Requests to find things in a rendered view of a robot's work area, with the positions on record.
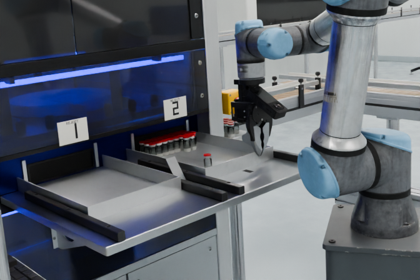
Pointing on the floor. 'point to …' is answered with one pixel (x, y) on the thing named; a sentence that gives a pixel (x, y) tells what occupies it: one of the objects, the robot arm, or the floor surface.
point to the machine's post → (214, 101)
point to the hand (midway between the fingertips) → (261, 151)
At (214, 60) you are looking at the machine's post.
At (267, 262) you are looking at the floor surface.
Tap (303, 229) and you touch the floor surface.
